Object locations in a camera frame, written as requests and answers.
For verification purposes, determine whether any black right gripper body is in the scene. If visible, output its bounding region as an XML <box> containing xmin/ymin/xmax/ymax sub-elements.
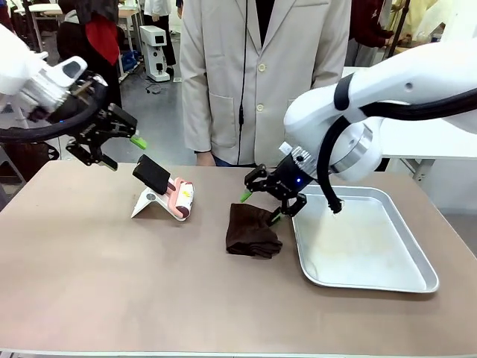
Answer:
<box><xmin>269</xmin><ymin>155</ymin><xmax>318</xmax><ymax>199</ymax></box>

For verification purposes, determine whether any person in maroon top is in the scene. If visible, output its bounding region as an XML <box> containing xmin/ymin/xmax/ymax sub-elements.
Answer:
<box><xmin>349</xmin><ymin>0</ymin><xmax>396</xmax><ymax>68</ymax></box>

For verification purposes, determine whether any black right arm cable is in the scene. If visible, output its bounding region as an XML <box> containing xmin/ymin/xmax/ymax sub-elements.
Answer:
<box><xmin>316</xmin><ymin>87</ymin><xmax>477</xmax><ymax>216</ymax></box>

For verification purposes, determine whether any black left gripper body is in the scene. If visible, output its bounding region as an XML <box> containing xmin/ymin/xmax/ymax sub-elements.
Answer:
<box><xmin>79</xmin><ymin>109</ymin><xmax>121</xmax><ymax>151</ymax></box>

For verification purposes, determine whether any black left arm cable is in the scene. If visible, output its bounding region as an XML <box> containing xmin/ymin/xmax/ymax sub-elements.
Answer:
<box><xmin>0</xmin><ymin>76</ymin><xmax>110</xmax><ymax>145</ymax></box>

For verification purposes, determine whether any black strap on arm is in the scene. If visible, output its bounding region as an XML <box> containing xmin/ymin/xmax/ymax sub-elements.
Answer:
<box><xmin>332</xmin><ymin>73</ymin><xmax>358</xmax><ymax>112</ymax></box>

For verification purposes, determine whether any white lint roller stand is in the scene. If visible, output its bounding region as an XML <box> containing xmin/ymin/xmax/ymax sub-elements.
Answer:
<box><xmin>130</xmin><ymin>187</ymin><xmax>188</xmax><ymax>222</ymax></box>

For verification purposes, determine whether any person right hand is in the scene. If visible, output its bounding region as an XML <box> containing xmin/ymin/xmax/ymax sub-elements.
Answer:
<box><xmin>196</xmin><ymin>151</ymin><xmax>218</xmax><ymax>167</ymax></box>

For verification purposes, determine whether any dark maroon chair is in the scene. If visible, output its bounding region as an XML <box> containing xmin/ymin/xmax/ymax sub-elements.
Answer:
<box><xmin>0</xmin><ymin>140</ymin><xmax>61</xmax><ymax>210</ymax></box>

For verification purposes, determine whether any black metal pole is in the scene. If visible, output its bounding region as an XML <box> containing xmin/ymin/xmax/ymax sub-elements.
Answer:
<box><xmin>385</xmin><ymin>0</ymin><xmax>411</xmax><ymax>60</ymax></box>

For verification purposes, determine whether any white background machine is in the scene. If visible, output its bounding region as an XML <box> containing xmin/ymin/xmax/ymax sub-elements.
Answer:
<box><xmin>139</xmin><ymin>24</ymin><xmax>173</xmax><ymax>84</ymax></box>

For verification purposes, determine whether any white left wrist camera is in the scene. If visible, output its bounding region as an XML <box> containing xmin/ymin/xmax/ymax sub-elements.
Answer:
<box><xmin>54</xmin><ymin>55</ymin><xmax>89</xmax><ymax>82</ymax></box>

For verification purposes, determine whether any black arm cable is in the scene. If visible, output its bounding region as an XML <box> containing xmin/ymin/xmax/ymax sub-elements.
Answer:
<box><xmin>316</xmin><ymin>87</ymin><xmax>477</xmax><ymax>216</ymax></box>
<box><xmin>0</xmin><ymin>76</ymin><xmax>110</xmax><ymax>145</ymax></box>

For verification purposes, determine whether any pink lint roller black handle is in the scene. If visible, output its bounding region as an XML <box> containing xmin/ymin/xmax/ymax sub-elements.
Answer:
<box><xmin>131</xmin><ymin>154</ymin><xmax>196</xmax><ymax>220</ymax></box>

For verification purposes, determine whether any dark brown cloth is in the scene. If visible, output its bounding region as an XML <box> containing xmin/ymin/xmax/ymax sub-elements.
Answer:
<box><xmin>224</xmin><ymin>202</ymin><xmax>284</xmax><ymax>260</ymax></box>

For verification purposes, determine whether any silver metal tray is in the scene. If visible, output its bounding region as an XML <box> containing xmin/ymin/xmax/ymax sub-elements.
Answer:
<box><xmin>291</xmin><ymin>184</ymin><xmax>440</xmax><ymax>294</ymax></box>

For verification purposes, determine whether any person in black and red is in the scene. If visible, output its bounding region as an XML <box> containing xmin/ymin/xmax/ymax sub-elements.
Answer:
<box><xmin>56</xmin><ymin>0</ymin><xmax>124</xmax><ymax>110</ymax></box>

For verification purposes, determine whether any person in dark trousers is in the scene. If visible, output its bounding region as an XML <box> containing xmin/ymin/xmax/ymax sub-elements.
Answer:
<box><xmin>143</xmin><ymin>0</ymin><xmax>179</xmax><ymax>78</ymax></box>

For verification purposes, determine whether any thin black hanging wire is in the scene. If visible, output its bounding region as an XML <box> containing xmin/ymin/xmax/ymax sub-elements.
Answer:
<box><xmin>237</xmin><ymin>0</ymin><xmax>250</xmax><ymax>166</ymax></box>

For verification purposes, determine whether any person in beige coat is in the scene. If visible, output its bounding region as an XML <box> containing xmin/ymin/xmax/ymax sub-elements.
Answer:
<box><xmin>179</xmin><ymin>0</ymin><xmax>352</xmax><ymax>168</ymax></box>

